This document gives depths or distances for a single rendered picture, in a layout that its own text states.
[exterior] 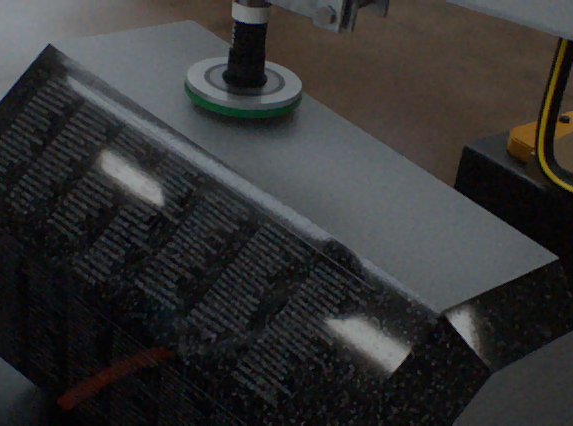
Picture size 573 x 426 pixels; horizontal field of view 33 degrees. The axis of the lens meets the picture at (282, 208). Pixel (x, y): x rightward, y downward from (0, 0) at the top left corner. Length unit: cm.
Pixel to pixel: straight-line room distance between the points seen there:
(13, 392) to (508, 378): 136
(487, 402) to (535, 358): 10
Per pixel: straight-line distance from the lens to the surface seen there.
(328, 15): 155
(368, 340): 137
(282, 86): 179
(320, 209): 152
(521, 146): 211
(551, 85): 150
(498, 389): 141
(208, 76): 180
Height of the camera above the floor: 164
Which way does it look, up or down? 31 degrees down
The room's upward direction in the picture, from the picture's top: 8 degrees clockwise
